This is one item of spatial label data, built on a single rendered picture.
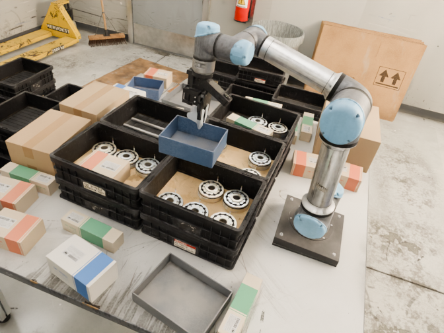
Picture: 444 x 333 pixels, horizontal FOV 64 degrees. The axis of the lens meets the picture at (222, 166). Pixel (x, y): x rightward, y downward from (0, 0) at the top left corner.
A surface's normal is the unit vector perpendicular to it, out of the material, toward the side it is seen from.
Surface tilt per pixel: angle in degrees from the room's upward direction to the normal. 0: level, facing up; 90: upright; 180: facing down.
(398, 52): 81
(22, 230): 0
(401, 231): 0
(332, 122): 83
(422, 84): 90
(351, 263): 0
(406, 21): 90
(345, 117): 85
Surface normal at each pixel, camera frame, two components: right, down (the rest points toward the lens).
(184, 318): 0.11, -0.77
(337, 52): -0.31, 0.41
